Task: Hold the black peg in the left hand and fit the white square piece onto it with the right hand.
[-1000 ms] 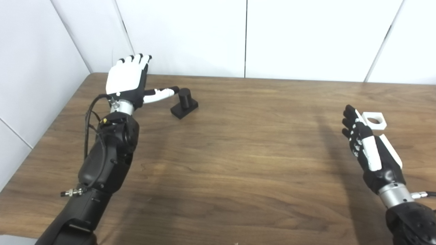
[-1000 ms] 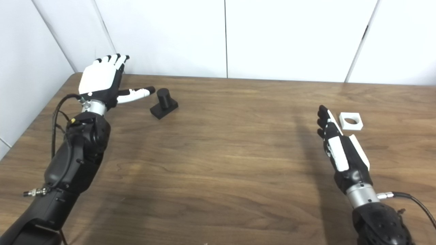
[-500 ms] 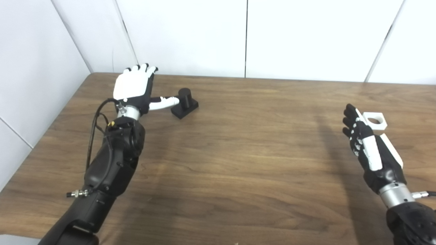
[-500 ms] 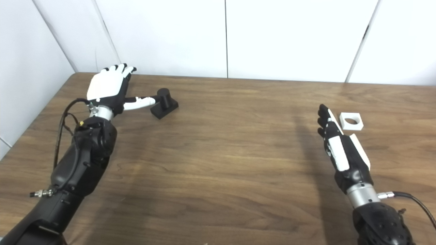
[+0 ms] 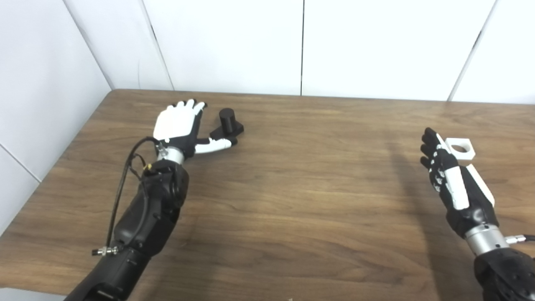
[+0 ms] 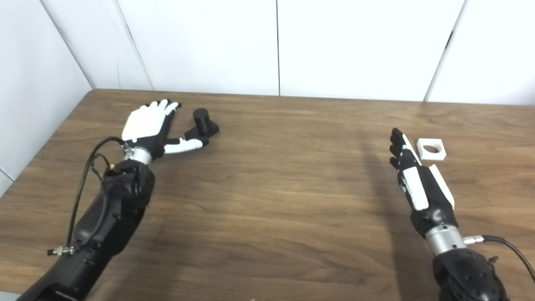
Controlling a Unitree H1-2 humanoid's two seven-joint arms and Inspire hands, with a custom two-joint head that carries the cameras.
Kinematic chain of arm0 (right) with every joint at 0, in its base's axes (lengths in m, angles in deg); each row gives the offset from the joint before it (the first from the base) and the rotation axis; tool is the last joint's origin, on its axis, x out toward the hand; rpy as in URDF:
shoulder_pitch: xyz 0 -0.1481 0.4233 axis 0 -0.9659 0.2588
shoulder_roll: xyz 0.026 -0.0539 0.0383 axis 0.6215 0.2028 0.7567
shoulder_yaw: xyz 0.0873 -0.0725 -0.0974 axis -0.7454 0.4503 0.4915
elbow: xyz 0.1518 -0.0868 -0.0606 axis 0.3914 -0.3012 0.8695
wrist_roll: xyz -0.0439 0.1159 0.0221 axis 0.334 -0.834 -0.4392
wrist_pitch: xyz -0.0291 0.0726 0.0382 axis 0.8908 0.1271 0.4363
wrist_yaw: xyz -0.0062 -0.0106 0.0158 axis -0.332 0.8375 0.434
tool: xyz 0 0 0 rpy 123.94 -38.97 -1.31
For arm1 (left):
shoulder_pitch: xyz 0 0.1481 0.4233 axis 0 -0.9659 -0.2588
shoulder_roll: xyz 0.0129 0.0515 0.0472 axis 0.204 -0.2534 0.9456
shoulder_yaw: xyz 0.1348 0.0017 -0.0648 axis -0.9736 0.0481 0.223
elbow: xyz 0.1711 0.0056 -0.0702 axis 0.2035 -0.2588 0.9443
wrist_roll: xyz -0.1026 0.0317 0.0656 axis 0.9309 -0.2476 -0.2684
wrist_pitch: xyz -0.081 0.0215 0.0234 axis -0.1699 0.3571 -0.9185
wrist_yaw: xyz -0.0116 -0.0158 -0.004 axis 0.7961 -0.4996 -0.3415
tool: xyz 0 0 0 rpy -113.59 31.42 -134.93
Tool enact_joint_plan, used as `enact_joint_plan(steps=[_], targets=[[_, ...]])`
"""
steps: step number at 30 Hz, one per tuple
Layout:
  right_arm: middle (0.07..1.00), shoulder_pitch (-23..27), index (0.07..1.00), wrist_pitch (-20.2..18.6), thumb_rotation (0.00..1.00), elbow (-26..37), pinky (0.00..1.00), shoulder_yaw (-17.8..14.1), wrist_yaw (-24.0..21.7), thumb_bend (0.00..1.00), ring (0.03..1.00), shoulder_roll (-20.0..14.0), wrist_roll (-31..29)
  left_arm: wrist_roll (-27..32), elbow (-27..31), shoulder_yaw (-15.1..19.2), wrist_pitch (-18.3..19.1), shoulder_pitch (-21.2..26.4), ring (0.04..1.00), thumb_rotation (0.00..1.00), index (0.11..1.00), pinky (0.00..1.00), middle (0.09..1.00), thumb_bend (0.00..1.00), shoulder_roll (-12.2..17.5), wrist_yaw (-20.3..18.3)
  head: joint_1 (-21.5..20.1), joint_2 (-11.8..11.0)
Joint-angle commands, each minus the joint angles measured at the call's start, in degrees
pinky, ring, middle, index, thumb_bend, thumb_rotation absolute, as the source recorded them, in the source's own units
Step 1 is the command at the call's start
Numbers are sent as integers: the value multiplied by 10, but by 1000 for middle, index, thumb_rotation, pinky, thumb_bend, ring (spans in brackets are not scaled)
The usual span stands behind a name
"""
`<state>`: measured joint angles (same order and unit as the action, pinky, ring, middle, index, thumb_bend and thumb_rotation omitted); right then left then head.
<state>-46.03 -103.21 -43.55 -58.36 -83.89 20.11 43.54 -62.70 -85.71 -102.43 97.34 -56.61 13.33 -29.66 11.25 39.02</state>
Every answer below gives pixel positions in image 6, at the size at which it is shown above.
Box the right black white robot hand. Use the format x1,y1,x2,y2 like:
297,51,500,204
389,128,468,256

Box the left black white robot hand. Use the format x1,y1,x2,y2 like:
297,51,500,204
121,99,209,165

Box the white square piece with hole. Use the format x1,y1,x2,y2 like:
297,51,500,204
416,138,447,161

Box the black peg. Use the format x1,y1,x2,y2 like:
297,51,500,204
184,108,220,140

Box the left thin wire yellow connector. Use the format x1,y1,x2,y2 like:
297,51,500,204
91,153,117,184

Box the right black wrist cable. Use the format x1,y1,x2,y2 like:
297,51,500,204
463,235,535,283

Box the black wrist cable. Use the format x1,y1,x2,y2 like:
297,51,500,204
47,137,128,256
463,235,535,283

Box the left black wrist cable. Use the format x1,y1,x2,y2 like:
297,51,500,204
47,137,128,256

